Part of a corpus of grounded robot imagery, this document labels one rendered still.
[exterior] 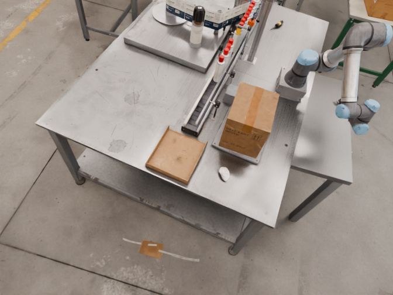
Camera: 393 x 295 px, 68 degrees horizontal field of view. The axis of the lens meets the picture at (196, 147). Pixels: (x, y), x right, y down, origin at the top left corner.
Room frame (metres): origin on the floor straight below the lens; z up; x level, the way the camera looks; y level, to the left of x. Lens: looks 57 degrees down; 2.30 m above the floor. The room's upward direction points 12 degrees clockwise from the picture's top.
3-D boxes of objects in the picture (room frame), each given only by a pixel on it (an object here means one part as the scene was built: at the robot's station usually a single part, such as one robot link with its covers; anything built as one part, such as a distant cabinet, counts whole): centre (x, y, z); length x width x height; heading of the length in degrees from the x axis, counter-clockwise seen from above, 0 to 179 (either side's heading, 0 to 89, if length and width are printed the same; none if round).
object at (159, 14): (2.16, 0.43, 0.89); 0.31 x 0.31 x 0.01
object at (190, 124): (1.86, -0.12, 0.86); 1.65 x 0.08 x 0.04; 167
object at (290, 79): (1.62, -0.58, 0.98); 0.15 x 0.15 x 0.10
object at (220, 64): (1.52, -0.04, 0.98); 0.05 x 0.05 x 0.20
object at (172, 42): (2.08, 0.29, 0.86); 0.80 x 0.67 x 0.05; 167
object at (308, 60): (1.62, -0.59, 1.10); 0.13 x 0.12 x 0.14; 109
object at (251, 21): (1.81, -0.16, 1.05); 0.10 x 0.04 x 0.33; 77
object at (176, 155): (0.89, 0.10, 0.85); 0.30 x 0.26 x 0.04; 167
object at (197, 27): (1.85, 0.17, 1.03); 0.09 x 0.09 x 0.30
